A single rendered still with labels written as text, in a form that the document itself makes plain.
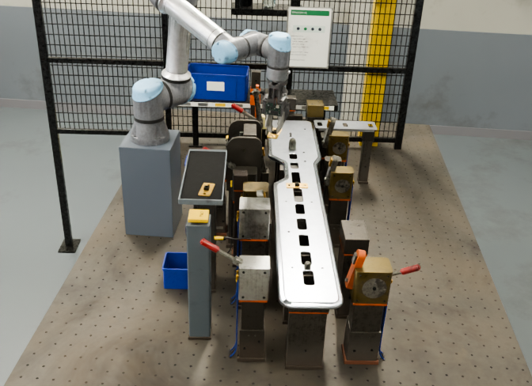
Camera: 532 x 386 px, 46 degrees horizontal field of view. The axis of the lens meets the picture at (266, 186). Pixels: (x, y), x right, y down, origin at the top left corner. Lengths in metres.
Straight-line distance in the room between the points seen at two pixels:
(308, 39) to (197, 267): 1.62
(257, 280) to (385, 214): 1.15
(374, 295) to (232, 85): 1.52
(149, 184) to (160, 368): 0.79
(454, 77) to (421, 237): 2.91
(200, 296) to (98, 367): 0.38
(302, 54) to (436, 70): 2.36
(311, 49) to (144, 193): 1.22
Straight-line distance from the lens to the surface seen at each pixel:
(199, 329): 2.11
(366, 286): 1.89
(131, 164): 2.50
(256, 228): 2.05
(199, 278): 1.98
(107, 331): 2.20
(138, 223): 2.62
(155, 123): 2.46
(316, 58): 3.27
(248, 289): 1.87
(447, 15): 5.35
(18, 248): 3.98
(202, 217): 1.87
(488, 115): 5.69
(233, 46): 2.05
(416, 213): 2.93
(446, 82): 5.50
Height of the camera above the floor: 2.13
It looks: 28 degrees down
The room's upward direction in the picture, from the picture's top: 2 degrees clockwise
